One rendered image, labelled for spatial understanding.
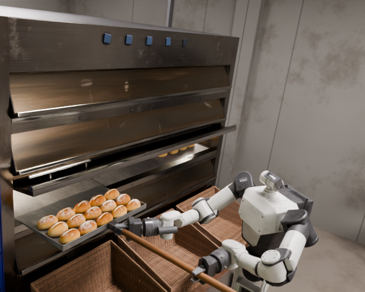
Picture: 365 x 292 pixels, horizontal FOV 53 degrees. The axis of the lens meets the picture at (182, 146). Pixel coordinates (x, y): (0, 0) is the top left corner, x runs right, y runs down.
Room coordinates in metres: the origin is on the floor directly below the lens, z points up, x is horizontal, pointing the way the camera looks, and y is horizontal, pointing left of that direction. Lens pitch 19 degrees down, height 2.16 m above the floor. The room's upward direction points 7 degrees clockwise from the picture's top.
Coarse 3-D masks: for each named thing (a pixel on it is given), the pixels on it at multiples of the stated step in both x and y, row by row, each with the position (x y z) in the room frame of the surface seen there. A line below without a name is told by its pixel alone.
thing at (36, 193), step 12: (192, 132) 2.64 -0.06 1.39; (204, 132) 2.63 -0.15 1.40; (228, 132) 2.72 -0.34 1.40; (156, 144) 2.23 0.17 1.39; (168, 144) 2.23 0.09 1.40; (192, 144) 2.32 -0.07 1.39; (108, 156) 1.93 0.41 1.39; (120, 156) 1.92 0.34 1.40; (144, 156) 1.93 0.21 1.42; (72, 168) 1.70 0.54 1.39; (108, 168) 1.70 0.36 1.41; (120, 168) 1.77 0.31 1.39; (24, 180) 1.50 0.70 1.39; (36, 180) 1.50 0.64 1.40; (72, 180) 1.52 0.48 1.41; (24, 192) 1.39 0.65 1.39; (36, 192) 1.37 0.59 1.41
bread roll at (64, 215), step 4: (64, 208) 1.56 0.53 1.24; (68, 208) 1.57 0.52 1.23; (60, 212) 1.53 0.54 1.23; (64, 212) 1.54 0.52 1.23; (68, 212) 1.55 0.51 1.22; (72, 212) 1.56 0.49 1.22; (56, 216) 1.53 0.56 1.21; (60, 216) 1.52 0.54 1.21; (64, 216) 1.52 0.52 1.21; (68, 216) 1.54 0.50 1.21; (60, 220) 1.52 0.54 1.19; (64, 220) 1.52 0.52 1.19
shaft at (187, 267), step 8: (128, 232) 1.47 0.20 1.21; (136, 240) 1.43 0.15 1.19; (144, 240) 1.42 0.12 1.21; (152, 248) 1.38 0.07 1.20; (160, 256) 1.35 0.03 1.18; (168, 256) 1.34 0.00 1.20; (176, 264) 1.30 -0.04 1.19; (184, 264) 1.29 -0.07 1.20; (208, 280) 1.22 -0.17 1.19; (216, 280) 1.22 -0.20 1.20; (216, 288) 1.20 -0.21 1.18; (224, 288) 1.18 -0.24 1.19
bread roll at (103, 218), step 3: (102, 213) 1.56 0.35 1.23; (105, 213) 1.57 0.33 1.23; (108, 213) 1.58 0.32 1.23; (99, 216) 1.54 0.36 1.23; (102, 216) 1.54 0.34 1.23; (105, 216) 1.55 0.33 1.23; (108, 216) 1.56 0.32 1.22; (111, 216) 1.58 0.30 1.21; (96, 219) 1.53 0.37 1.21; (99, 219) 1.53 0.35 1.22; (102, 219) 1.53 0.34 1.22; (105, 219) 1.54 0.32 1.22; (108, 219) 1.55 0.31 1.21; (111, 219) 1.57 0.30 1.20; (96, 222) 1.52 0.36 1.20; (99, 222) 1.52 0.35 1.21; (102, 222) 1.52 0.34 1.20; (105, 222) 1.53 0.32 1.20; (99, 225) 1.52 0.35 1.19; (102, 225) 1.52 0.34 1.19
